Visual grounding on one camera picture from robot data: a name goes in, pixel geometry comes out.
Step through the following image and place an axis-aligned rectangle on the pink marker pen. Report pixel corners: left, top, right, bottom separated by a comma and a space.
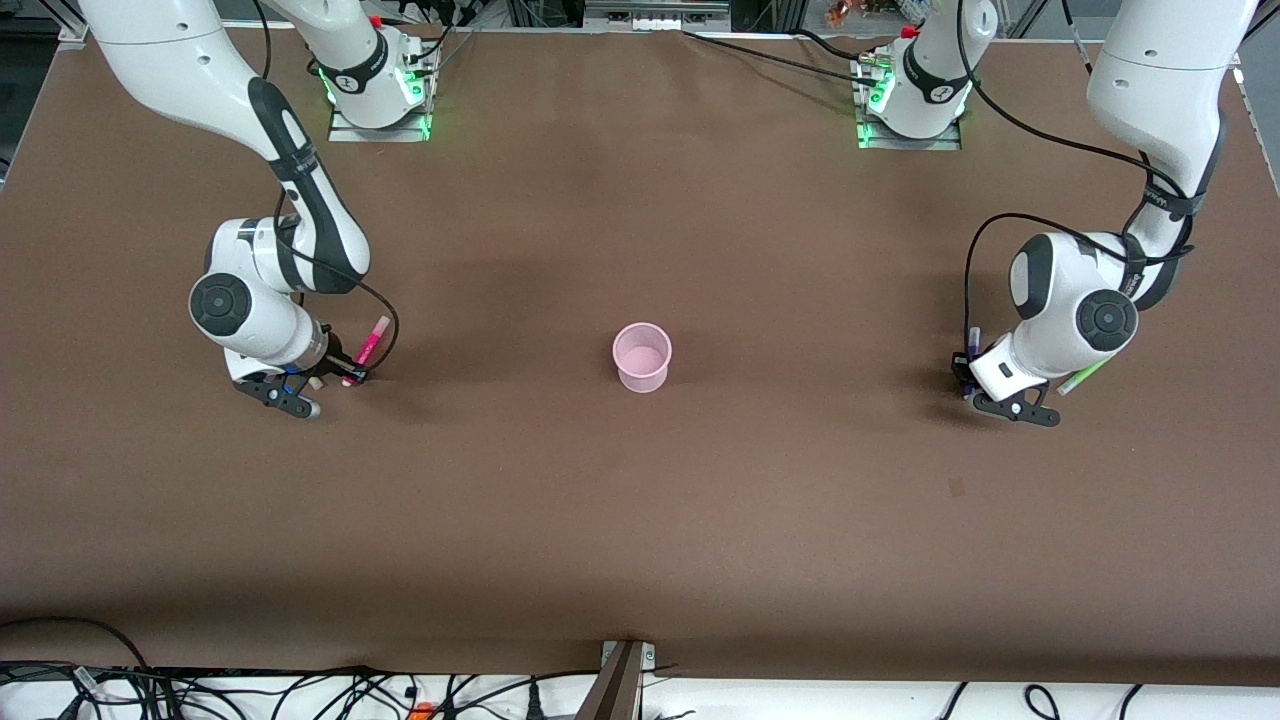
344, 315, 393, 390

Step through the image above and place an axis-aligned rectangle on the pink mesh pen holder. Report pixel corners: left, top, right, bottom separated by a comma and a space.
612, 322, 673, 394

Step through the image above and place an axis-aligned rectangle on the green marker pen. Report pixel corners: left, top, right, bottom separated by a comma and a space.
1056, 357, 1113, 397

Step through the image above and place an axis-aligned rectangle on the brown table cover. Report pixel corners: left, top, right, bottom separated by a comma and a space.
0, 25, 1280, 688

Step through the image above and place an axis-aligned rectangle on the orange background object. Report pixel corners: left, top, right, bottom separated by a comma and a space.
825, 0, 901, 27

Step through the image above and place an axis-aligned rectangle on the silver background box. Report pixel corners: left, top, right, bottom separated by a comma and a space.
583, 0, 733, 32

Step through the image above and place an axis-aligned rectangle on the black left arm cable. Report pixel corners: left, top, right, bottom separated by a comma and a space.
953, 0, 1203, 346

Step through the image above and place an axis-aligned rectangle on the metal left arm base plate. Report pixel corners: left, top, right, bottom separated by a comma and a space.
855, 55, 964, 152

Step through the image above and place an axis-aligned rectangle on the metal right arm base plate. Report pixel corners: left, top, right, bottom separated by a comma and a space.
328, 45, 436, 144

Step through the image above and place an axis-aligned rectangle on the black tangled floor cable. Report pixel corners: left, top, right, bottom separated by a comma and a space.
0, 660, 601, 720

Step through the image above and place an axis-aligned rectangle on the black arched floor cable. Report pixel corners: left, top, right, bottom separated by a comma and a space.
0, 616, 153, 683

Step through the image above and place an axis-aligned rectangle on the short black table cable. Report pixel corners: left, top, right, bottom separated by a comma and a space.
793, 28, 873, 63

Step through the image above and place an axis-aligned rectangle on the long black table cable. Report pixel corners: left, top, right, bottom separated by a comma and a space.
683, 29, 886, 91

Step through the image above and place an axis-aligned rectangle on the aluminium camera post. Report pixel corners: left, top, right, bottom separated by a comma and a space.
578, 640, 657, 720

